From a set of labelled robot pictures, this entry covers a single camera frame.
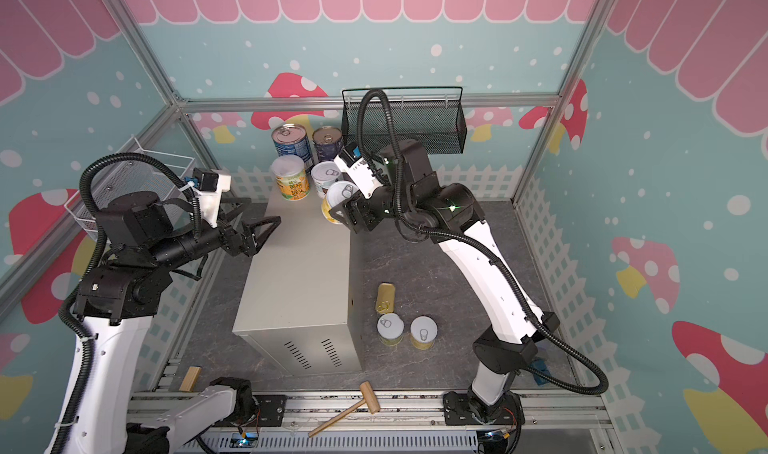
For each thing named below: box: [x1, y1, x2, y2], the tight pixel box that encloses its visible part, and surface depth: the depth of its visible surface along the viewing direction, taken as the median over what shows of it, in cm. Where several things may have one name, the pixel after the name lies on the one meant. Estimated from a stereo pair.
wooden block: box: [178, 366, 202, 392], surface depth 81 cm
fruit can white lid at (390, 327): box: [377, 312, 405, 347], surface depth 85 cm
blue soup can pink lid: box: [271, 123, 313, 170], surface depth 74 cm
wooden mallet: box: [308, 381, 381, 438], surface depth 76 cm
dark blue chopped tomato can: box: [312, 125, 343, 162], surface depth 75 cm
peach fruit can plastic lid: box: [272, 154, 311, 202], surface depth 71 cm
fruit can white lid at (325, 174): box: [311, 160, 343, 199], surface depth 73 cm
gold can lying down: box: [375, 282, 396, 315], surface depth 91 cm
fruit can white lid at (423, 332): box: [410, 314, 438, 351], surface depth 84 cm
